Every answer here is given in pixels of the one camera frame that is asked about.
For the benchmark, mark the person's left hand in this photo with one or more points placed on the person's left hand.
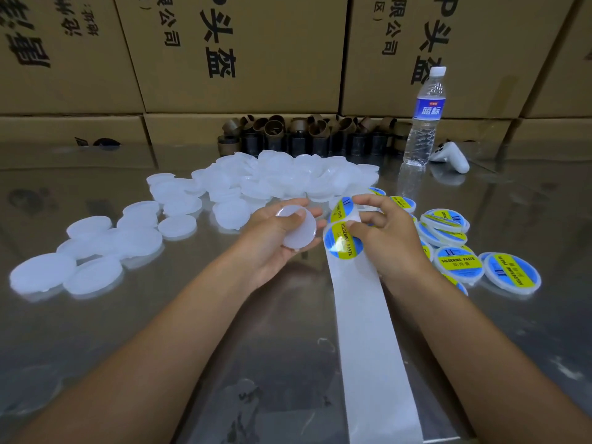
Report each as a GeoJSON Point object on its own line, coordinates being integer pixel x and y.
{"type": "Point", "coordinates": [264, 254]}

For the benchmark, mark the person's right hand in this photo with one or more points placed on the person's right hand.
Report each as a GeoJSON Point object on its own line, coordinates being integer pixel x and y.
{"type": "Point", "coordinates": [398, 245]}

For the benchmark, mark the pile of white plastic lids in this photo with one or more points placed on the pile of white plastic lids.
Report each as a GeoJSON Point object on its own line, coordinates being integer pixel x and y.
{"type": "Point", "coordinates": [240, 175]}

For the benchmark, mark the sticker roll with backing strip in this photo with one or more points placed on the sticker roll with backing strip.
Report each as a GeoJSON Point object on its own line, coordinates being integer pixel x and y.
{"type": "Point", "coordinates": [370, 365]}

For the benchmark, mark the person's right forearm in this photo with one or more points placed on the person's right forearm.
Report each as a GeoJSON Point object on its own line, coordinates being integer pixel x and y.
{"type": "Point", "coordinates": [509, 370]}

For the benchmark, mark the person's left forearm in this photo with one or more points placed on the person's left forearm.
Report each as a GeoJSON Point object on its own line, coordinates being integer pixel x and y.
{"type": "Point", "coordinates": [134, 374]}

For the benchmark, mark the white handheld controller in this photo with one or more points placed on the white handheld controller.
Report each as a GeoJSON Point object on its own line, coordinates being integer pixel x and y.
{"type": "Point", "coordinates": [450, 157]}

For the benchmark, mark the row of dark cardboard tubes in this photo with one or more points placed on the row of dark cardboard tubes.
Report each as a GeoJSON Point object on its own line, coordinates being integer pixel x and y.
{"type": "Point", "coordinates": [287, 136]}

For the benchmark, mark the clear plastic water bottle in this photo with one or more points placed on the clear plastic water bottle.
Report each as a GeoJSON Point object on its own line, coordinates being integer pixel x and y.
{"type": "Point", "coordinates": [425, 118]}

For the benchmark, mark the stack of brown cardboard boxes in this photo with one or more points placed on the stack of brown cardboard boxes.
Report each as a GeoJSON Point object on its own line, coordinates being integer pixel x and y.
{"type": "Point", "coordinates": [245, 50]}

